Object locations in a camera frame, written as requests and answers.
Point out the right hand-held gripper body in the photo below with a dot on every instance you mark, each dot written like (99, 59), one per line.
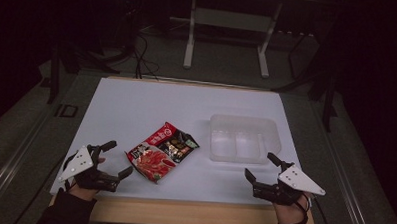
(295, 182)

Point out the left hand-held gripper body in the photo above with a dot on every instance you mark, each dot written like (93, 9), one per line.
(79, 163)

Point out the person's left hand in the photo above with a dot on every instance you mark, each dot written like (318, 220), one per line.
(83, 193)

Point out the person's right hand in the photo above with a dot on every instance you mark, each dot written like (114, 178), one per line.
(291, 213)

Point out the clear plastic container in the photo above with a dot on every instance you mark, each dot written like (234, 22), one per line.
(242, 140)

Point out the red and black snack packet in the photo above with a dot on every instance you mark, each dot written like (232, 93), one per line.
(161, 154)

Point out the black floor socket plate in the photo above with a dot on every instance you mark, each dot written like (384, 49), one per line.
(66, 110)

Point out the white table mat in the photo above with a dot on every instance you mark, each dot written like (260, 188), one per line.
(146, 103)

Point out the black metal stand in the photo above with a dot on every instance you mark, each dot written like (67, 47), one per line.
(327, 93)
(59, 63)

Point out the metal floor rail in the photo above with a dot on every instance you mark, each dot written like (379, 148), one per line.
(344, 177)
(14, 167)

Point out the white metal desk frame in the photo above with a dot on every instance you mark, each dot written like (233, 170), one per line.
(229, 19)

